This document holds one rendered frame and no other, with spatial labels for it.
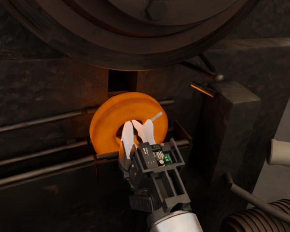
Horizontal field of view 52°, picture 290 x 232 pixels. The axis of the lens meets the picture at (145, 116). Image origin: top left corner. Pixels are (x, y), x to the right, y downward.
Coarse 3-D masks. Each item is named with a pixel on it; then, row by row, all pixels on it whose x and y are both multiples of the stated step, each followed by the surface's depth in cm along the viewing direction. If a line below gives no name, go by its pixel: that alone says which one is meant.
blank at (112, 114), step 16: (128, 96) 55; (144, 96) 56; (96, 112) 55; (112, 112) 53; (128, 112) 55; (144, 112) 56; (160, 112) 57; (96, 128) 54; (112, 128) 55; (160, 128) 60; (96, 144) 56; (112, 144) 57
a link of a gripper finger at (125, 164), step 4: (120, 148) 54; (124, 148) 53; (120, 152) 53; (124, 152) 53; (120, 156) 52; (124, 156) 52; (120, 160) 52; (124, 160) 52; (128, 160) 52; (120, 164) 51; (124, 164) 51; (128, 164) 51; (120, 168) 52; (124, 168) 51; (128, 168) 51; (124, 172) 51; (128, 172) 51; (124, 176) 50; (128, 176) 50
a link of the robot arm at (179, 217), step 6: (180, 210) 43; (168, 216) 42; (174, 216) 42; (180, 216) 42; (186, 216) 42; (192, 216) 43; (156, 222) 43; (162, 222) 42; (168, 222) 41; (174, 222) 41; (180, 222) 41; (186, 222) 41; (192, 222) 42; (198, 222) 43; (156, 228) 42; (162, 228) 41; (168, 228) 41; (174, 228) 41; (180, 228) 41; (186, 228) 41; (192, 228) 41; (198, 228) 42
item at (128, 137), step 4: (124, 124) 57; (128, 124) 52; (124, 128) 56; (128, 128) 53; (132, 128) 51; (124, 132) 55; (128, 132) 53; (132, 132) 51; (124, 136) 55; (128, 136) 53; (132, 136) 52; (124, 140) 54; (128, 140) 53; (132, 140) 52; (124, 144) 54; (128, 144) 53; (132, 144) 52; (128, 148) 53; (128, 152) 53; (128, 156) 52
